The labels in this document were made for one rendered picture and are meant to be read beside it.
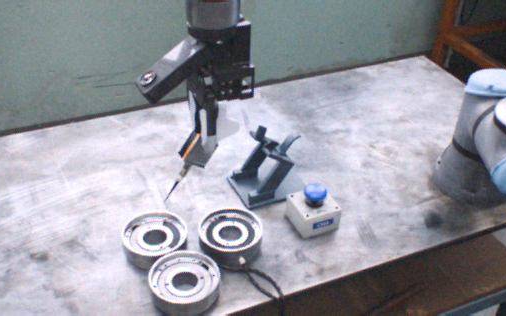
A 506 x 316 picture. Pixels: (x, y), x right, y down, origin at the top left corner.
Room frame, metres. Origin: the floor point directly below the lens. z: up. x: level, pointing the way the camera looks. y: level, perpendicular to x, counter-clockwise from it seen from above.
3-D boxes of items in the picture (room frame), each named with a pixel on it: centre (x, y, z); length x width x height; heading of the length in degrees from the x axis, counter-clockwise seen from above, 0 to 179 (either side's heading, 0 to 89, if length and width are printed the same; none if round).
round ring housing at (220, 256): (0.74, 0.03, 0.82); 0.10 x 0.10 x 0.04
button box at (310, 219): (0.81, -0.11, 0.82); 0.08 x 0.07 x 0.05; 116
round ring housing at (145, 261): (0.72, 0.15, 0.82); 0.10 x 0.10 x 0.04
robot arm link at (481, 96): (0.94, -0.43, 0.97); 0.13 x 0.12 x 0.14; 2
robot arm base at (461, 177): (0.94, -0.43, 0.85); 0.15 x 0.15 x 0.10
